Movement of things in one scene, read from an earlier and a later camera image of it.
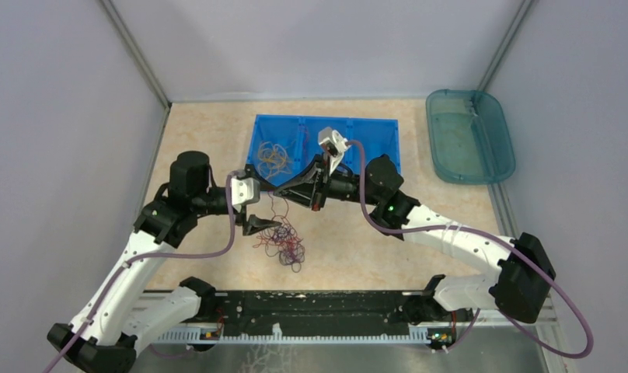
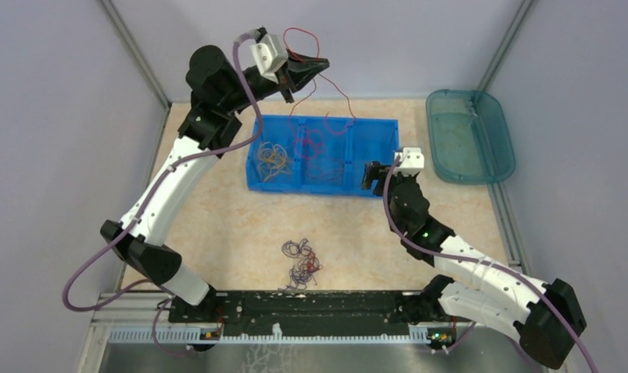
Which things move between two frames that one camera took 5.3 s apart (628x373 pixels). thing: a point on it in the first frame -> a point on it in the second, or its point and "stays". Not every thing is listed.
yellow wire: [273, 158] stays
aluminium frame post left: [134, 50] stays
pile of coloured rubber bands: [284, 239] -> [306, 99]
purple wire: [287, 245] -> [306, 266]
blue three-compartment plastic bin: [282, 144] stays
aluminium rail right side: [508, 226] stays
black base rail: [308, 312] stays
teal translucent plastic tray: [469, 137] stays
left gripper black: [254, 224] -> [300, 68]
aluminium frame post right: [511, 33] stays
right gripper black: [301, 189] -> [375, 170]
